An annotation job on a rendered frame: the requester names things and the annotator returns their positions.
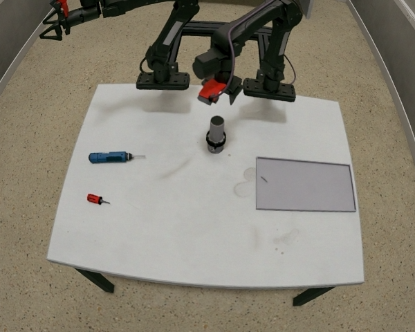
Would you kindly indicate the red screwdriver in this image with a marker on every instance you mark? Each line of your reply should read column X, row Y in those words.
column 96, row 199

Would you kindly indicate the blue electric screwdriver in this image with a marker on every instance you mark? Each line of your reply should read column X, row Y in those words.
column 114, row 156

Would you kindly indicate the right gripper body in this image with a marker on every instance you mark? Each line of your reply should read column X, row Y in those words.
column 68, row 19

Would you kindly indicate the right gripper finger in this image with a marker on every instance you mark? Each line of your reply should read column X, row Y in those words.
column 48, row 17
column 53, row 27

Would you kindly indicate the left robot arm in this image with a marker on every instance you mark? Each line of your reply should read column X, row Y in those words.
column 219, row 58

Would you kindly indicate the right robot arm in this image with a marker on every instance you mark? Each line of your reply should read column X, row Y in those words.
column 156, row 54

